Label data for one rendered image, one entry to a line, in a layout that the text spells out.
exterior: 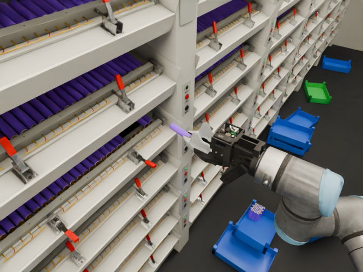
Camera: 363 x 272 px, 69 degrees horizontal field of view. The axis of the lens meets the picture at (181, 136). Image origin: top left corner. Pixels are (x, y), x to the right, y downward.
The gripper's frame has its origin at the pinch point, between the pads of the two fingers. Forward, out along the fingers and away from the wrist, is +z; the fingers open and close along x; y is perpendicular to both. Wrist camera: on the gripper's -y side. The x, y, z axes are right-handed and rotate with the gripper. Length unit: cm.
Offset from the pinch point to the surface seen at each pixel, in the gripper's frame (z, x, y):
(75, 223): 11.6, 32.5, -10.0
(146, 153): 13.1, 4.7, -9.2
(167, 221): 18, -5, -66
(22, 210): 20.4, 38.7, -4.5
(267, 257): -27, -37, -104
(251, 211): -9, -53, -95
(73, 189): 16.7, 27.7, -5.4
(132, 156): 13.7, 9.7, -7.0
